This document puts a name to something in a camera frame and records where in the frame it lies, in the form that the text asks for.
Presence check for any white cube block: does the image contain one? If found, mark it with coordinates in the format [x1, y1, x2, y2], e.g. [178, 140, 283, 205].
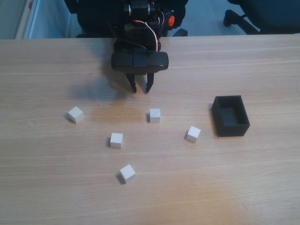
[109, 132, 124, 149]
[67, 106, 84, 124]
[149, 108, 161, 123]
[119, 164, 136, 184]
[186, 126, 202, 143]

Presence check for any black open box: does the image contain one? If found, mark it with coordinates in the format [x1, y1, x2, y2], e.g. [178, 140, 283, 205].
[211, 95, 251, 138]

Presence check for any black clamp orange knob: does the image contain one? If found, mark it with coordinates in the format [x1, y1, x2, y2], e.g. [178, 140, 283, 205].
[161, 9, 175, 36]

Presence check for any white panel beige edge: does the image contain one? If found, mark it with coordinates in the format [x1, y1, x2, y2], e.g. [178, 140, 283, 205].
[15, 0, 71, 39]

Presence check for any dark blue office chair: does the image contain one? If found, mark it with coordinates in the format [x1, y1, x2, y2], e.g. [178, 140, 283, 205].
[223, 0, 300, 35]

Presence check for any black oval camera box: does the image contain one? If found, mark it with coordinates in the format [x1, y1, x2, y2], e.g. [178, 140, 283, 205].
[111, 51, 170, 74]

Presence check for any white red servo cable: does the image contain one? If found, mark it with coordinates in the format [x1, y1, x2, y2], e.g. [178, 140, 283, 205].
[133, 20, 161, 52]

